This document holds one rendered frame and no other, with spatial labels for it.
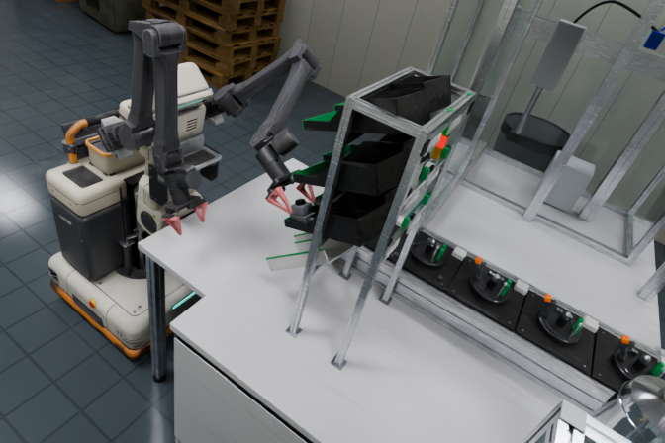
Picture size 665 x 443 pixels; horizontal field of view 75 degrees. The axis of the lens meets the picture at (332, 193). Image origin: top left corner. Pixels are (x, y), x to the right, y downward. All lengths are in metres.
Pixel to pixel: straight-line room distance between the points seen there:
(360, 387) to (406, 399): 0.14
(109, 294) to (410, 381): 1.45
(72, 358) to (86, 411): 0.28
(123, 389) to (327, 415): 1.25
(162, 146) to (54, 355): 1.38
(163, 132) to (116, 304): 1.09
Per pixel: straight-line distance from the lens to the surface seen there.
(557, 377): 1.62
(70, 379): 2.41
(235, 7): 4.63
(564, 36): 2.32
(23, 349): 2.56
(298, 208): 1.22
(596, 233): 2.60
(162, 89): 1.33
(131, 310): 2.23
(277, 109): 1.40
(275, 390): 1.33
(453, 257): 1.73
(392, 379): 1.43
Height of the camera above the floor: 2.01
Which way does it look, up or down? 35 degrees down
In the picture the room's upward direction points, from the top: 15 degrees clockwise
